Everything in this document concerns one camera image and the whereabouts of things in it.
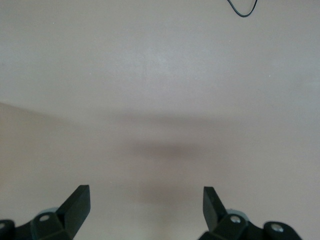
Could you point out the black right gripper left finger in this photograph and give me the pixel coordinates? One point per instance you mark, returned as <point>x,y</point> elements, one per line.
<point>72,215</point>

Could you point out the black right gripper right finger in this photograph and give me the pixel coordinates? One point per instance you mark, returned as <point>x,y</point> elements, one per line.
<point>217,220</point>

